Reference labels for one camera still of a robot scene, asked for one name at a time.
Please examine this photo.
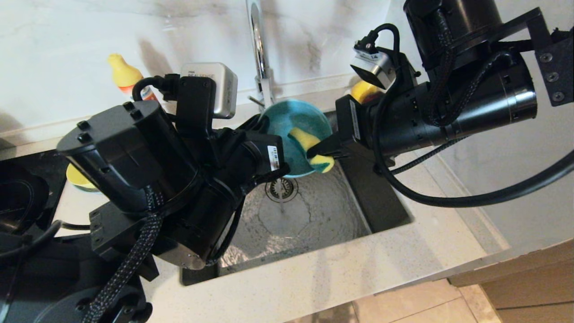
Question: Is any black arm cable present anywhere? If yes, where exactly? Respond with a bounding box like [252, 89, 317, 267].
[0, 74, 180, 261]
[365, 22, 574, 208]

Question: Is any yellow pear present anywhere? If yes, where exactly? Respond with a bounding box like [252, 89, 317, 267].
[351, 81, 382, 104]

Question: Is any orange dish soap bottle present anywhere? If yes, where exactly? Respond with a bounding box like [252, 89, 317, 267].
[108, 54, 155, 101]

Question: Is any stainless steel sink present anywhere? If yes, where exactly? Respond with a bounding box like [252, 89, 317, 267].
[179, 109, 413, 287]

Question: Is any thin braided gripper cable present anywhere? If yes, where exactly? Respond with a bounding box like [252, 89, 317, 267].
[204, 197, 245, 265]
[390, 137, 467, 175]

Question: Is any yellow sponge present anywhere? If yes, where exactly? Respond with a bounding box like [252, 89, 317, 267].
[289, 127, 335, 174]

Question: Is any metal sink drain strainer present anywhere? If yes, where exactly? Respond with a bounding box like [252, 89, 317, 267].
[265, 177, 299, 203]

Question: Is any light blue bowl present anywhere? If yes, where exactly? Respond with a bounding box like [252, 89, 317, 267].
[260, 100, 333, 179]

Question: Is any black induction cooktop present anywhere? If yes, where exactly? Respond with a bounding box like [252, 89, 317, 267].
[0, 150, 68, 234]

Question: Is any wooden cabinet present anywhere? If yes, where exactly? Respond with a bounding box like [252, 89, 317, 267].
[446, 237, 574, 323]

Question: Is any black braided cable sleeve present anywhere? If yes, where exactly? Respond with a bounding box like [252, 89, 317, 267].
[83, 186, 164, 323]
[424, 9, 512, 126]

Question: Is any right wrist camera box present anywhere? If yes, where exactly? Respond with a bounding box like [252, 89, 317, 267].
[350, 38, 397, 90]

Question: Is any pale yellow bowl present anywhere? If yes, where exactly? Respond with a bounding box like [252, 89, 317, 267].
[66, 164, 99, 192]

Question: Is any chrome faucet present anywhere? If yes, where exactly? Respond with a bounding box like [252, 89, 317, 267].
[247, 0, 276, 113]

